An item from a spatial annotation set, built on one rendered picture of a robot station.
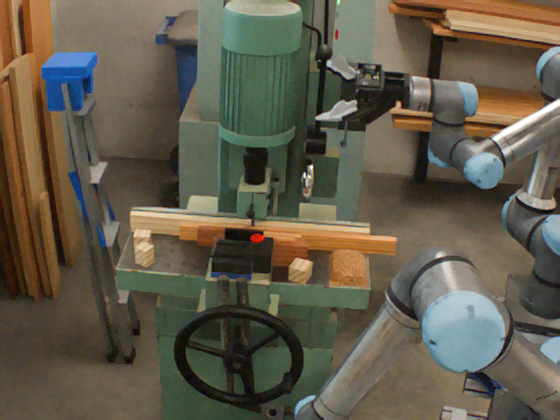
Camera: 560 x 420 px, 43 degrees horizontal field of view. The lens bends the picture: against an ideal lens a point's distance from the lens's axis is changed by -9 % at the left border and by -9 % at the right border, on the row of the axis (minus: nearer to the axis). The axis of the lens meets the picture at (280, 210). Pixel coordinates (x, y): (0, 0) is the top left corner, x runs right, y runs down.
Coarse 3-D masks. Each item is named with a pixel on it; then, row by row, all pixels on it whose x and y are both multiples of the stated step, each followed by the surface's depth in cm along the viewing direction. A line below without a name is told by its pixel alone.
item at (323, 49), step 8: (320, 48) 157; (328, 48) 157; (320, 56) 157; (328, 56) 157; (320, 64) 161; (320, 72) 164; (320, 80) 167; (320, 88) 169; (320, 96) 172; (320, 104) 175; (320, 112) 179; (312, 136) 190; (320, 136) 190; (312, 144) 190; (320, 144) 190; (312, 152) 191; (320, 152) 191
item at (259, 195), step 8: (240, 184) 182; (248, 184) 182; (264, 184) 182; (240, 192) 179; (248, 192) 179; (256, 192) 179; (264, 192) 179; (240, 200) 180; (248, 200) 180; (256, 200) 180; (264, 200) 180; (240, 208) 181; (248, 208) 181; (256, 208) 181; (264, 208) 181; (256, 216) 182; (264, 216) 182
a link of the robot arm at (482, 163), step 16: (544, 112) 156; (512, 128) 155; (528, 128) 154; (544, 128) 154; (464, 144) 156; (480, 144) 154; (496, 144) 153; (512, 144) 153; (528, 144) 154; (544, 144) 156; (464, 160) 154; (480, 160) 150; (496, 160) 150; (512, 160) 154; (480, 176) 150; (496, 176) 152
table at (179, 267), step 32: (128, 256) 183; (160, 256) 184; (192, 256) 185; (320, 256) 188; (128, 288) 180; (160, 288) 180; (192, 288) 179; (288, 288) 177; (320, 288) 177; (352, 288) 177
